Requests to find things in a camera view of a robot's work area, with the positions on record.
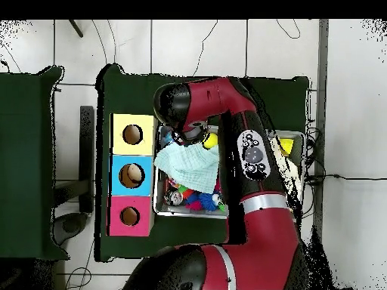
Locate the blue fuzzy toy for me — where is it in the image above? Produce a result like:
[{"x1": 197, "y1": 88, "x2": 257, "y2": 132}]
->
[{"x1": 198, "y1": 192, "x2": 220, "y2": 212}]

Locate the silver and black can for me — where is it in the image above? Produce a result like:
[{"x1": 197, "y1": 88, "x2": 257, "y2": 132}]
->
[{"x1": 168, "y1": 190, "x2": 185, "y2": 206}]

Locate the pink fuzzy toy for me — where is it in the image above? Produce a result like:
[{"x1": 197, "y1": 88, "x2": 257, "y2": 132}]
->
[{"x1": 184, "y1": 194, "x2": 203, "y2": 211}]

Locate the dark green side table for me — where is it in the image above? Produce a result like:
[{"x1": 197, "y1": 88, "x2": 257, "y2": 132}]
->
[{"x1": 0, "y1": 65, "x2": 69, "y2": 262}]

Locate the wooden box with three holes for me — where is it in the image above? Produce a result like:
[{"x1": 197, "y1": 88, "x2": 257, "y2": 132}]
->
[{"x1": 107, "y1": 112, "x2": 159, "y2": 239}]

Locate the black floor cable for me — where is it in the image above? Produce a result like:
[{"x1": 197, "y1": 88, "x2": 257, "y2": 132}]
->
[{"x1": 304, "y1": 123, "x2": 387, "y2": 185}]

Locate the mint green cloth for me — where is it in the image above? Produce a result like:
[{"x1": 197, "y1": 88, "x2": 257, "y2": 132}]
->
[{"x1": 153, "y1": 141, "x2": 221, "y2": 195}]

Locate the yellow ball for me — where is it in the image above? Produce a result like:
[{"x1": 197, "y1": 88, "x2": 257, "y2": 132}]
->
[{"x1": 202, "y1": 132, "x2": 219, "y2": 150}]

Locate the blue globe ball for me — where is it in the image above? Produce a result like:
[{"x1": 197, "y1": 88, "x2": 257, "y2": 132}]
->
[{"x1": 159, "y1": 129, "x2": 176, "y2": 149}]

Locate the clear mesh bin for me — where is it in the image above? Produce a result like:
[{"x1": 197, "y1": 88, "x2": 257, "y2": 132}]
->
[{"x1": 153, "y1": 123, "x2": 306, "y2": 221}]

